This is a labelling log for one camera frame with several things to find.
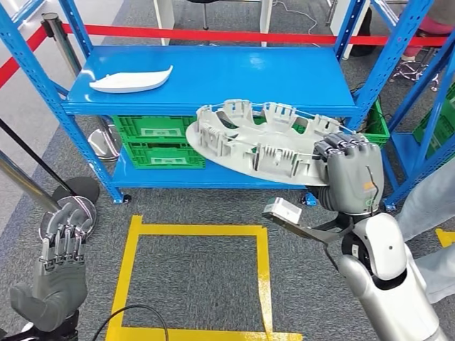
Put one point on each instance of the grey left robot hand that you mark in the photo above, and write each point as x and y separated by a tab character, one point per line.
57	292

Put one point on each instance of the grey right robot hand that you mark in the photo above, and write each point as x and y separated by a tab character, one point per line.
355	179

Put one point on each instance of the grey plastic wheel cover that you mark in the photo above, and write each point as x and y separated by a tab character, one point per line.
227	157

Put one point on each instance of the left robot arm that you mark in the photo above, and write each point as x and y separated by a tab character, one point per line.
67	329

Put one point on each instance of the person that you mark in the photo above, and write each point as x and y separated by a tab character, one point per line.
441	26
426	202

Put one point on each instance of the black pole stand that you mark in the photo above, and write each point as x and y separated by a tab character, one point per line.
85	188

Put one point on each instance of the chrome chair base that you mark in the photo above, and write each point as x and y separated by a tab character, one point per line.
412	70

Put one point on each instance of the white curved plastic panel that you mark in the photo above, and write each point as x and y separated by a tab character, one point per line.
131	81

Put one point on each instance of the long red barrier belt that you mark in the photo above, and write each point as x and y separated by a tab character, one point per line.
213	35

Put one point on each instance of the short red barrier belt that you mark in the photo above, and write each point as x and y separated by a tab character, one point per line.
17	60

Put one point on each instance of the white desk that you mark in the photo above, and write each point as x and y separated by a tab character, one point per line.
164	14

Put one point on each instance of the right camera bracket black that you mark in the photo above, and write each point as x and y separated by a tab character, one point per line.
309	231

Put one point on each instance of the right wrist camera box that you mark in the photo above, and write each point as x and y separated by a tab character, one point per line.
286	210

